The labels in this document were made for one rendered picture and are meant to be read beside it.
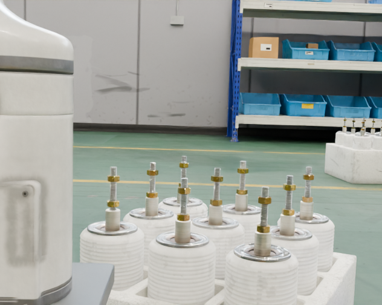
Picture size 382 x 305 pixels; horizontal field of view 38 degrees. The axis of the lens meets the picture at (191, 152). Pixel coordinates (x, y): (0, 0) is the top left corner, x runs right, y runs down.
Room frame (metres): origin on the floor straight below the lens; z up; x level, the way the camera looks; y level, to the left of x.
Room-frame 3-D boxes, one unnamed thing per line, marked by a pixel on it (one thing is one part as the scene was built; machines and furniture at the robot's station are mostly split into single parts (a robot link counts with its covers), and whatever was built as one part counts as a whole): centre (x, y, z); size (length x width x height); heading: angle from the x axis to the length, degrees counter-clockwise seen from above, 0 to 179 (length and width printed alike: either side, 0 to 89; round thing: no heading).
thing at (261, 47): (5.40, -0.67, 0.89); 0.31 x 0.24 x 0.20; 1
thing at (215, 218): (0.86, -0.04, 0.26); 0.02 x 0.02 x 0.03
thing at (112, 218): (0.81, 0.11, 0.26); 0.02 x 0.02 x 0.03
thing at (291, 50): (5.49, -1.09, 0.90); 0.50 x 0.38 x 0.21; 3
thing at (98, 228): (0.81, 0.11, 0.25); 0.08 x 0.08 x 0.01
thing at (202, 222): (0.86, -0.04, 0.25); 0.08 x 0.08 x 0.01
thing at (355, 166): (3.10, -1.03, 0.09); 0.39 x 0.39 x 0.18; 8
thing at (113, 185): (0.81, 0.11, 0.31); 0.01 x 0.01 x 0.08
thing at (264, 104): (5.47, -0.65, 0.36); 0.50 x 0.38 x 0.21; 2
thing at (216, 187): (0.86, -0.04, 0.30); 0.01 x 0.01 x 0.08
